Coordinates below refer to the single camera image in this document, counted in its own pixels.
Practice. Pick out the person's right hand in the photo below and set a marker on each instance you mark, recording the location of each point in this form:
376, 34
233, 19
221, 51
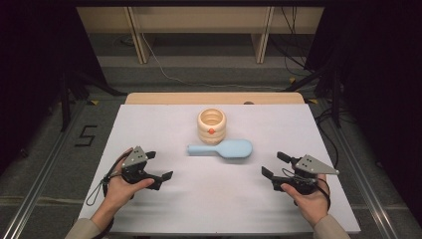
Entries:
310, 202

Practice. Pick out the metal floor rail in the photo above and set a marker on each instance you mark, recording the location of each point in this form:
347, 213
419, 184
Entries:
365, 192
36, 192

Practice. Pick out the cream ribbed cup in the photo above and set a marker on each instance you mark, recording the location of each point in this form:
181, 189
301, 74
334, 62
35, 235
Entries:
205, 133

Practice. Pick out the black metal stand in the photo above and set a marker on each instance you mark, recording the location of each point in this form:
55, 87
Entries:
66, 106
335, 99

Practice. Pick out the wooden shelf unit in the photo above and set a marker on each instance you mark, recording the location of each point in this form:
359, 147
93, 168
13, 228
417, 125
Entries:
199, 20

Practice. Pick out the person's left hand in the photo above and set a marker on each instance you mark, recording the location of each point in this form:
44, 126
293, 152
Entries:
121, 191

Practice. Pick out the dark curtain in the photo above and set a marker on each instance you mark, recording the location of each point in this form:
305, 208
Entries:
33, 66
381, 83

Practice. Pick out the light blue hairbrush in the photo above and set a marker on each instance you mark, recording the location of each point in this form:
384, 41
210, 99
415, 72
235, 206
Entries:
232, 148

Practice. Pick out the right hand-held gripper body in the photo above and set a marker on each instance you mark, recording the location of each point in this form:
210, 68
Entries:
307, 172

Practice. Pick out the wooden table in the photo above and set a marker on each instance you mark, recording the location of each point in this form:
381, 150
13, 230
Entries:
159, 98

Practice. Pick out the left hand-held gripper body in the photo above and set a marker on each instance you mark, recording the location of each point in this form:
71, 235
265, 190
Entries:
134, 158

